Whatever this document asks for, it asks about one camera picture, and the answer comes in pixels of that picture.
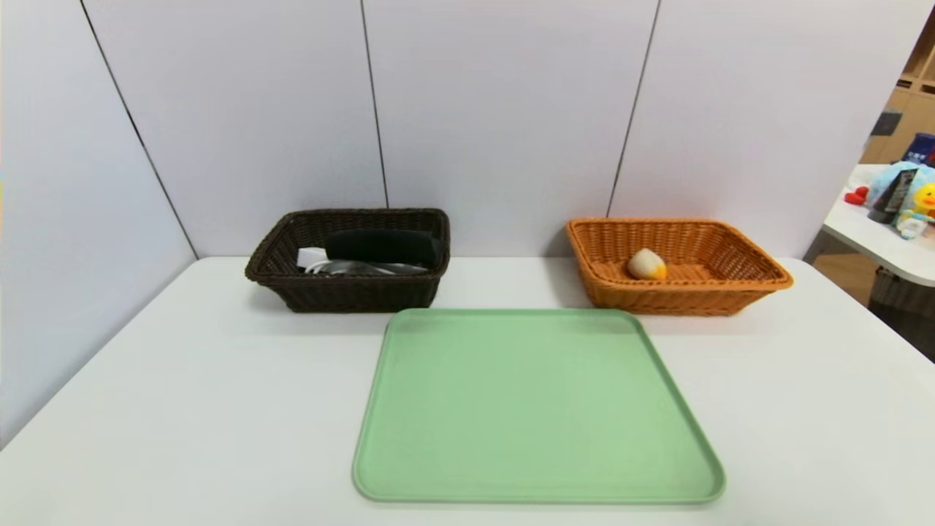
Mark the black fabric pouch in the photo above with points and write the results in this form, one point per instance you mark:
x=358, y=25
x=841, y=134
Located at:
x=383, y=247

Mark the small white toy figure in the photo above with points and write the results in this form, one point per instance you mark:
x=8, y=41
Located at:
x=911, y=228

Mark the grey wicker bin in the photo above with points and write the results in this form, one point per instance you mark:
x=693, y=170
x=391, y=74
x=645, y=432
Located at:
x=902, y=288

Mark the dark blue box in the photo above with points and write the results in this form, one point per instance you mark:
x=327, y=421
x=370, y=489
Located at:
x=922, y=150

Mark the light green plastic tray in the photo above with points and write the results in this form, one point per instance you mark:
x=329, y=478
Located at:
x=511, y=424

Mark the small red toy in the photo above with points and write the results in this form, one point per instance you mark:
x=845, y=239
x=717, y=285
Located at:
x=857, y=196

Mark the wooden shelf unit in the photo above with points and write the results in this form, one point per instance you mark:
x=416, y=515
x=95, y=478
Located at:
x=917, y=109

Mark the orange and white food item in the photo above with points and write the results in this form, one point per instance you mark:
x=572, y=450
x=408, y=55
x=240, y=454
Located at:
x=646, y=264

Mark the white side table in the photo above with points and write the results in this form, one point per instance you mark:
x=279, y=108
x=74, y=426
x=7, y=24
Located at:
x=876, y=245

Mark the dark brown wicker basket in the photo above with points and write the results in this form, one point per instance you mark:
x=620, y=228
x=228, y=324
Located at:
x=350, y=292

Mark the black tube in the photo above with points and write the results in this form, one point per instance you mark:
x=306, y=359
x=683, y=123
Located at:
x=892, y=197

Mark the orange wicker basket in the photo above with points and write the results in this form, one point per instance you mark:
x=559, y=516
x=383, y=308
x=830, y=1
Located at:
x=657, y=299

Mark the dark grey box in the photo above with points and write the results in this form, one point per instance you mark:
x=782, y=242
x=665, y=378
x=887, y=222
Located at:
x=888, y=123

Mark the yellow duck toy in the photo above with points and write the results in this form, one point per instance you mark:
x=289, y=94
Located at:
x=928, y=197

